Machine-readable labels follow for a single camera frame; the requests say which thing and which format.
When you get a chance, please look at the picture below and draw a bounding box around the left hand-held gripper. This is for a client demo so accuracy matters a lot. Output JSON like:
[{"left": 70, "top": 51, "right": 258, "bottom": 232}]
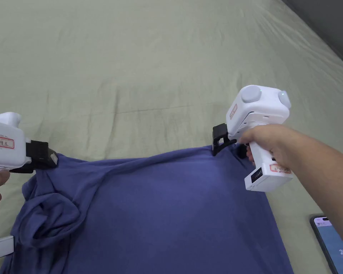
[{"left": 0, "top": 112, "right": 59, "bottom": 258}]

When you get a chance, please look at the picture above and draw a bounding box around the black smartphone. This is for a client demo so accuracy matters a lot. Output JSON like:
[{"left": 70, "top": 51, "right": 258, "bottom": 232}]
[{"left": 310, "top": 215, "right": 343, "bottom": 274}]

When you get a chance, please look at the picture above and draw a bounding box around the person's right hand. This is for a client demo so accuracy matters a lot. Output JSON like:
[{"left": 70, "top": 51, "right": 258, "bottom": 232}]
[{"left": 238, "top": 125, "right": 293, "bottom": 173}]

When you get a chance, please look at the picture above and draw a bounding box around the bed with pale green sheet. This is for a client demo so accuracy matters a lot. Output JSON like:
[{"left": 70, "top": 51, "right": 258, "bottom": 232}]
[{"left": 0, "top": 0, "right": 343, "bottom": 274}]

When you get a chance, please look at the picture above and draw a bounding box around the dark blue shirt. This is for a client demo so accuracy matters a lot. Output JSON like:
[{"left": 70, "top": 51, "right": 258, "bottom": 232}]
[{"left": 0, "top": 144, "right": 294, "bottom": 274}]

